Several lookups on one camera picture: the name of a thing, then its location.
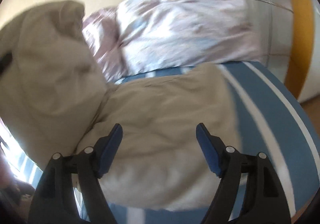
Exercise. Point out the pale floral quilt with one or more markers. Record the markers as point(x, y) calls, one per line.
point(158, 34)

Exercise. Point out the white puffer jacket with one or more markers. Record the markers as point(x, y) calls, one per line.
point(54, 98)

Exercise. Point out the pink crinkled pillow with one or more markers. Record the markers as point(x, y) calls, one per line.
point(101, 33)

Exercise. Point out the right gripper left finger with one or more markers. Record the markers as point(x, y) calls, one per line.
point(91, 164)

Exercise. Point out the blue white striped bedsheet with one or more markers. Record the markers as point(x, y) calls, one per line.
point(279, 163)

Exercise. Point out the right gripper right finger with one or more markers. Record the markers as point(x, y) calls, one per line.
point(227, 166)

